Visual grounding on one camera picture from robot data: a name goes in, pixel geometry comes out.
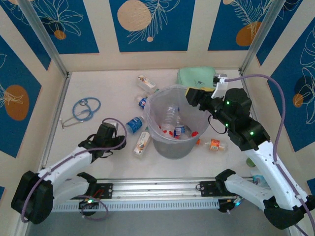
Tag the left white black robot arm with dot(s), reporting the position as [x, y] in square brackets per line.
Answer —
[64, 159]

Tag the mint green zip pouch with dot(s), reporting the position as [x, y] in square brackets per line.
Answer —
[192, 76]

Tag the large blue label bottle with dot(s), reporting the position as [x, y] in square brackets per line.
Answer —
[135, 124]

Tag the white bottle orange print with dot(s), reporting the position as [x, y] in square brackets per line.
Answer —
[142, 143]
[145, 82]

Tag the blue red label bottle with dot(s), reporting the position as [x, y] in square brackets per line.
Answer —
[178, 131]

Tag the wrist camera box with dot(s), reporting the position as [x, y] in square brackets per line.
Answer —
[220, 82]
[112, 125]

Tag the small green cap container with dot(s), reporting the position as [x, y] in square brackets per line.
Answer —
[250, 162]

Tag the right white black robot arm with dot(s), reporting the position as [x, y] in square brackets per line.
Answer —
[268, 169]

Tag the red cap specimen container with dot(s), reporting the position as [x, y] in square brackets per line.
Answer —
[195, 134]
[165, 131]

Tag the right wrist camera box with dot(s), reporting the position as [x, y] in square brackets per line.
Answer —
[220, 82]

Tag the crushed clear water bottle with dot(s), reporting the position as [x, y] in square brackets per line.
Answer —
[172, 115]

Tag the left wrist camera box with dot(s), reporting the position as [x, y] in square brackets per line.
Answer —
[112, 125]

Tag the blue stethoscope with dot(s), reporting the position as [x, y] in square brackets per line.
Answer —
[83, 102]

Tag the aluminium frame post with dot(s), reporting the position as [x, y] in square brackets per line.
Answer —
[41, 32]
[263, 32]

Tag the light blue packet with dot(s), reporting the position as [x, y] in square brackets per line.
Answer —
[257, 178]

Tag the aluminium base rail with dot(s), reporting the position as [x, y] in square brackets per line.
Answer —
[157, 190]

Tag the grey round bin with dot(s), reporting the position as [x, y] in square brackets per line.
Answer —
[172, 152]

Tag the aluminium table edge rail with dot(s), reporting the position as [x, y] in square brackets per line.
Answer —
[57, 118]
[243, 76]

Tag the bin with clear liner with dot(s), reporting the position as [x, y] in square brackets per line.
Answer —
[147, 110]

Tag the black controller board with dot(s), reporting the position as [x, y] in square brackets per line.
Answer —
[88, 202]
[230, 205]

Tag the small blue label bottle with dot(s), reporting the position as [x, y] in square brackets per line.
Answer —
[142, 102]

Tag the orange label bottle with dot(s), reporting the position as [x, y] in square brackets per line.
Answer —
[214, 144]

